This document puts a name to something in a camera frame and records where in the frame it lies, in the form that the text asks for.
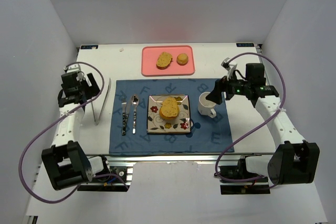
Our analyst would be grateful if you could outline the metal tongs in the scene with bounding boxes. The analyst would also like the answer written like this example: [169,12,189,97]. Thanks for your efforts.
[91,78,112,126]

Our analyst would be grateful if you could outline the seeded bread slice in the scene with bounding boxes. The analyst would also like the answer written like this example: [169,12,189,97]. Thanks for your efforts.
[156,52,173,69]
[161,97,179,110]

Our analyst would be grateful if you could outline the orange bagel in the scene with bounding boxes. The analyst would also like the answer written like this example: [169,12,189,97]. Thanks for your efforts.
[159,108,180,120]

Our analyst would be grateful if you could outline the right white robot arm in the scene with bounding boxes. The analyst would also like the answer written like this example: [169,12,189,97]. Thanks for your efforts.
[206,59,320,185]

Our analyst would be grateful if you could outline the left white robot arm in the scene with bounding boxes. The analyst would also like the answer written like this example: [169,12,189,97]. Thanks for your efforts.
[41,71,109,190]

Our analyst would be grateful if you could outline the small bread roll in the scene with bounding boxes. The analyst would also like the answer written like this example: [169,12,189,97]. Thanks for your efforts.
[176,54,188,66]

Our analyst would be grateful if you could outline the seeded bread slice on tray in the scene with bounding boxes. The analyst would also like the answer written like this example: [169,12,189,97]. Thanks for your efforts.
[156,52,173,69]

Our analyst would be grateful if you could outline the white ceramic mug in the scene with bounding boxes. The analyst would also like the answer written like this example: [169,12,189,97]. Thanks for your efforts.
[197,92,217,118]

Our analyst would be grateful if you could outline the floral square plate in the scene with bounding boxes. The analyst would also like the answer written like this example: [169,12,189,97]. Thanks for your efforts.
[147,94,191,134]

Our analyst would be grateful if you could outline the blue lettered placemat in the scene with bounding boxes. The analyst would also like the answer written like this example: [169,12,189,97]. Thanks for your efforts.
[109,79,233,156]

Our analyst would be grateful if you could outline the pink plastic tray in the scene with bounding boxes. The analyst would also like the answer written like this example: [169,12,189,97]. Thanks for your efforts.
[141,45,195,77]

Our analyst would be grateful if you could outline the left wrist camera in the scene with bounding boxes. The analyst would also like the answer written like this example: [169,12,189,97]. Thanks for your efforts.
[64,63,85,81]

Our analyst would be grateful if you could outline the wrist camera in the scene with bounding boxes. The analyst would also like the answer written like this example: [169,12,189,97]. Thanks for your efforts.
[221,58,237,80]
[64,63,85,81]

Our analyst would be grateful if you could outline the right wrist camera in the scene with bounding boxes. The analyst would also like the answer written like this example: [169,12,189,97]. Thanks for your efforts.
[221,58,237,80]

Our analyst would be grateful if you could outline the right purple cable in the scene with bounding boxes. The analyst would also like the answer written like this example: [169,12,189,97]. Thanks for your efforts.
[215,52,287,189]

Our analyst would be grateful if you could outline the steel fork black handle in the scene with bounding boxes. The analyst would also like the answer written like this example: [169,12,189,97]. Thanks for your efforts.
[121,97,127,136]

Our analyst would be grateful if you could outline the steel knife black handle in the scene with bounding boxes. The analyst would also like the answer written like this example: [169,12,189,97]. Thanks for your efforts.
[125,98,132,125]

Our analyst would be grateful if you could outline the steel spoon black handle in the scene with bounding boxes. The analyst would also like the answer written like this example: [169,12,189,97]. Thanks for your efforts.
[132,94,140,134]

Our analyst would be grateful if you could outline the aluminium table frame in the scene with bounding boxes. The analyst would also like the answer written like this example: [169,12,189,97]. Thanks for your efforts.
[78,154,271,195]

